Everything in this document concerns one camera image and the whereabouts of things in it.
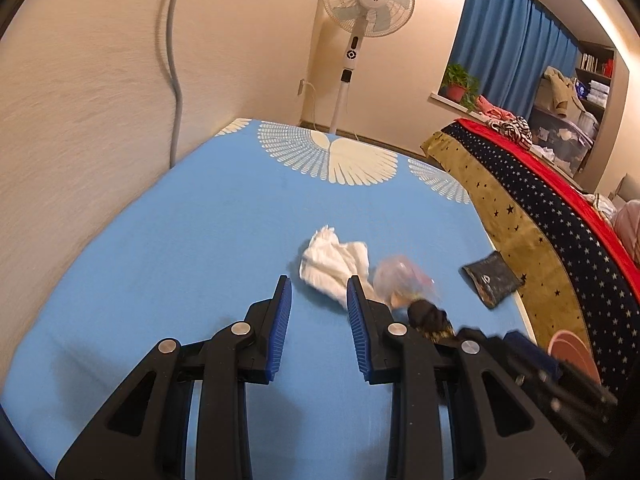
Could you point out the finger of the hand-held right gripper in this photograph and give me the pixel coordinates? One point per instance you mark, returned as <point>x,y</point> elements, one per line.
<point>530,355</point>

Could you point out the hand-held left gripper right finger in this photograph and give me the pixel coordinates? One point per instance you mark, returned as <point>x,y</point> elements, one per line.
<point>358,330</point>

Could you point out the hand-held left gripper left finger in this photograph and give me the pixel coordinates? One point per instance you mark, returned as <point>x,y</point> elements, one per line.
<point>281,330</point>

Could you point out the white paper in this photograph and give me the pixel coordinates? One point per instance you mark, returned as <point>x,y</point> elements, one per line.
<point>332,266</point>

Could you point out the black wrapper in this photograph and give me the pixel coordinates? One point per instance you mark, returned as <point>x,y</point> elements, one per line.
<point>431,319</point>

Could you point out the clear plastic bag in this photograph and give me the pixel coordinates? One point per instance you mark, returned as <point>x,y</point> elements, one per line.
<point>402,277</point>

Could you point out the dark speckled pouch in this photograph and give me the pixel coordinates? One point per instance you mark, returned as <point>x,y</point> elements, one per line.
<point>492,279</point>

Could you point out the star-printed blanket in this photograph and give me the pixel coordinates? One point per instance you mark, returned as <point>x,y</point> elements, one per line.
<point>555,220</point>

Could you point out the pale pink bedding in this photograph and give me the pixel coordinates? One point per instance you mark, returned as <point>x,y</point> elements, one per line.
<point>629,222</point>

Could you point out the clear plastic storage box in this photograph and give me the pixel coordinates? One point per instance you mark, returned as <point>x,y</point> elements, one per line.
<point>565,135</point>

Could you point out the black and white striped cloth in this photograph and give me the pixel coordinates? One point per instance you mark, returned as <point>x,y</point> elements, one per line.
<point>515,130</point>

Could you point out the pink cloth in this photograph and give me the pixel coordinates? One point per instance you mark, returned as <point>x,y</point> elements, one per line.
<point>492,107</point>

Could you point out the potted green plant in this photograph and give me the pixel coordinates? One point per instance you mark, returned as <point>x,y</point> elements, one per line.
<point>459,82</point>

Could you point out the beige jacket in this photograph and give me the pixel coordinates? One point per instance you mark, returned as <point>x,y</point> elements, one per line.
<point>562,87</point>

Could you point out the bookshelf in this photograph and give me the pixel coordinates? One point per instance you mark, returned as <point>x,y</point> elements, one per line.
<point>595,75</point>

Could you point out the blue curtain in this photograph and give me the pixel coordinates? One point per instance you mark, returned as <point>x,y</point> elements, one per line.
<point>510,40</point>

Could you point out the white standing fan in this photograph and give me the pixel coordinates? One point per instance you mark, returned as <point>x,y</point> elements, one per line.
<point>367,2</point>

